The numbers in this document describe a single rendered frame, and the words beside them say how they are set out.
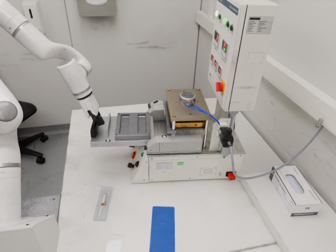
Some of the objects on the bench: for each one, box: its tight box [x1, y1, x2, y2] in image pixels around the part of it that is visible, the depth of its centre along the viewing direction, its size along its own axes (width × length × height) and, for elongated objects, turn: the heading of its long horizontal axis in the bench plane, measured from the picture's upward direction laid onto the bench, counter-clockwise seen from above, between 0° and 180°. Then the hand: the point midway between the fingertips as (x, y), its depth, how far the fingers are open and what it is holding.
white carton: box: [269, 166, 323, 217], centre depth 121 cm, size 12×23×7 cm, turn 3°
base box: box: [132, 150, 244, 184], centre depth 142 cm, size 54×38×17 cm
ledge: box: [240, 171, 336, 252], centre depth 104 cm, size 30×84×4 cm, turn 10°
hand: (99, 121), depth 130 cm, fingers closed, pressing on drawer
